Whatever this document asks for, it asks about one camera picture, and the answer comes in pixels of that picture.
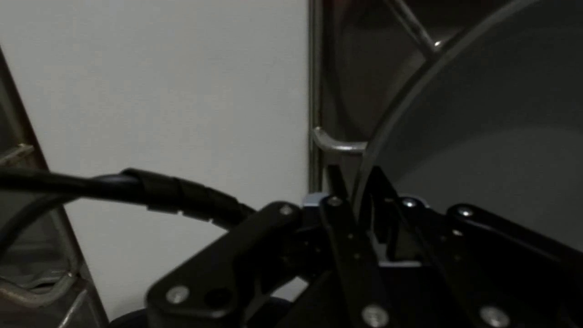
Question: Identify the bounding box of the metal double burner grate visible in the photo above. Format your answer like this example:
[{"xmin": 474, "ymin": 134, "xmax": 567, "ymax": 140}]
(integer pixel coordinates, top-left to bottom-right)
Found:
[{"xmin": 0, "ymin": 50, "xmax": 111, "ymax": 328}]

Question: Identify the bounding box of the white kitchen stove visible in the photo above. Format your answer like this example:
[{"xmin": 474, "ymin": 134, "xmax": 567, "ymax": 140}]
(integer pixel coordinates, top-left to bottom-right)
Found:
[{"xmin": 0, "ymin": 0, "xmax": 583, "ymax": 328}]

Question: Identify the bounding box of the grey round plate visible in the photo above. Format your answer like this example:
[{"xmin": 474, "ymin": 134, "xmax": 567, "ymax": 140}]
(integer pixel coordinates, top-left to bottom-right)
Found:
[{"xmin": 354, "ymin": 0, "xmax": 583, "ymax": 256}]

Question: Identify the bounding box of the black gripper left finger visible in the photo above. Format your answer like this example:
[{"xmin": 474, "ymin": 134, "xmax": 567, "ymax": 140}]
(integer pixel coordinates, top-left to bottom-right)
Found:
[{"xmin": 144, "ymin": 163, "xmax": 392, "ymax": 328}]

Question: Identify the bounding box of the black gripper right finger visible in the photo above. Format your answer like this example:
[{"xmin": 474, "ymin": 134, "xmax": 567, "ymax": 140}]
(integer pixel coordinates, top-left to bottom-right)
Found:
[{"xmin": 363, "ymin": 165, "xmax": 583, "ymax": 328}]

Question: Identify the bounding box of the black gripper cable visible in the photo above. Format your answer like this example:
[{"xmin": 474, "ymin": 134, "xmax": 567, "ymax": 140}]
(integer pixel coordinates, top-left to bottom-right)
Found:
[{"xmin": 0, "ymin": 167, "xmax": 259, "ymax": 256}]

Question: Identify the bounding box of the metal wire dish rack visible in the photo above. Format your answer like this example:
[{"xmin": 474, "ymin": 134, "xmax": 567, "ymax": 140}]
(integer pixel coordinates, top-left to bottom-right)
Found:
[{"xmin": 308, "ymin": 0, "xmax": 470, "ymax": 196}]

